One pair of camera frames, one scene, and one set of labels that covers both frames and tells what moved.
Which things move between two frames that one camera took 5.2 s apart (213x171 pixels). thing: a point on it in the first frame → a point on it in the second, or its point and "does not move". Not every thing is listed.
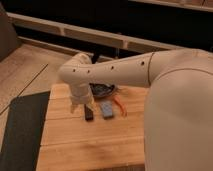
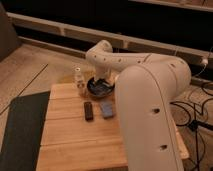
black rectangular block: x=88 y=113 does not move
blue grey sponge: x=107 y=109 does not move
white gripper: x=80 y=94 → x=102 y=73
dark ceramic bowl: x=99 y=89 does not move
